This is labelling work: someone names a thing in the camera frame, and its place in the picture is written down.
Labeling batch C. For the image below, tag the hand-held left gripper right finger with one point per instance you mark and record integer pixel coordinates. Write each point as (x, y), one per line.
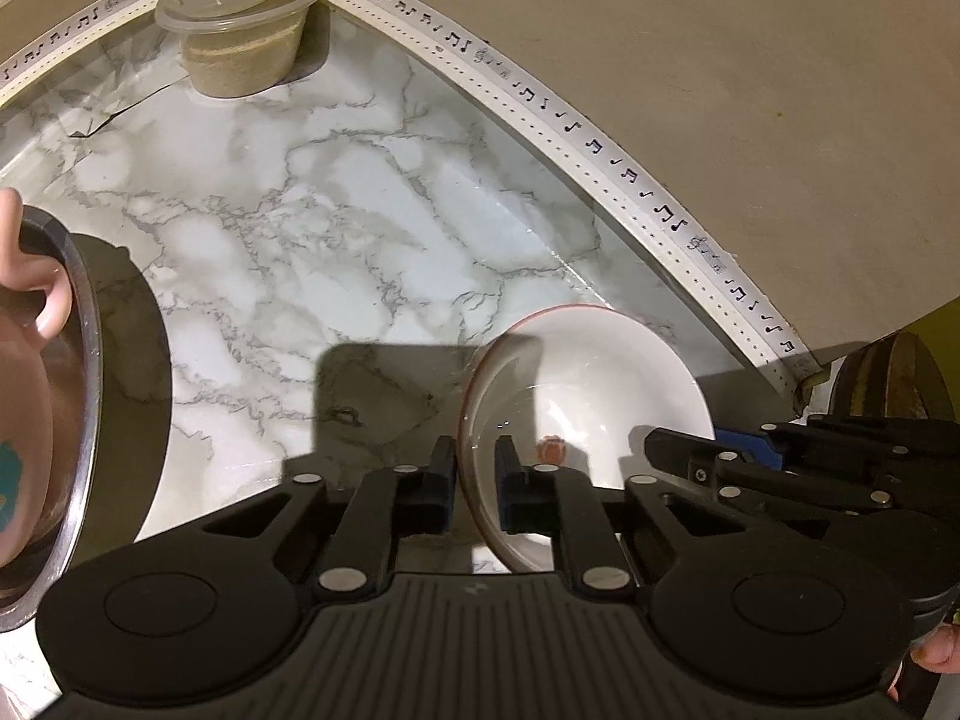
(507, 495)

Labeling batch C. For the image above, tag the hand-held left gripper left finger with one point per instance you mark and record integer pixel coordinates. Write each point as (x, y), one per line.
(444, 491)

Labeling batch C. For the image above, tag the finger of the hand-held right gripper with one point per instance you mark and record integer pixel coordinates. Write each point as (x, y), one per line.
(750, 446)
(682, 457)

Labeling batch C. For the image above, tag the white bowl with tulip print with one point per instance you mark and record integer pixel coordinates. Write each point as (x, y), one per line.
(600, 375)

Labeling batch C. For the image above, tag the stainless steel bowl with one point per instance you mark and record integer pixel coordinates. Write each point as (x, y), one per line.
(79, 405)

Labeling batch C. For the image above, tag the person's right hand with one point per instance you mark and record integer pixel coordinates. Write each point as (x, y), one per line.
(937, 649)

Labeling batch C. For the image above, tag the dark brown ribbed object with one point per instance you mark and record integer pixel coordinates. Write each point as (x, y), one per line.
(892, 375)

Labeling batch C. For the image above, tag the white edge strip note print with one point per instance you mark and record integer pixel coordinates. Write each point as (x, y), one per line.
(600, 150)

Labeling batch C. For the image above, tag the clear plastic container with lid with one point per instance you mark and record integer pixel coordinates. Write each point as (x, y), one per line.
(240, 60)

